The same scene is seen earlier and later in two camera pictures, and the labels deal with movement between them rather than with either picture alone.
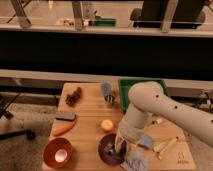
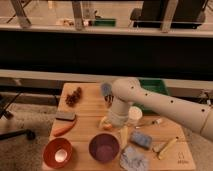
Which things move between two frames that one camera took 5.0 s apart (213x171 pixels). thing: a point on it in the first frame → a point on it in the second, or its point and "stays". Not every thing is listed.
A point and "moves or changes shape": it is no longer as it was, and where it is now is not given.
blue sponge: x=146 y=141 stays
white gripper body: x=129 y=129 → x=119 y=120
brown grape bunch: x=74 y=97 stays
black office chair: x=166 y=14 stays
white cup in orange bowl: x=61 y=155 stays
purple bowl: x=107 y=149 moves or changes shape
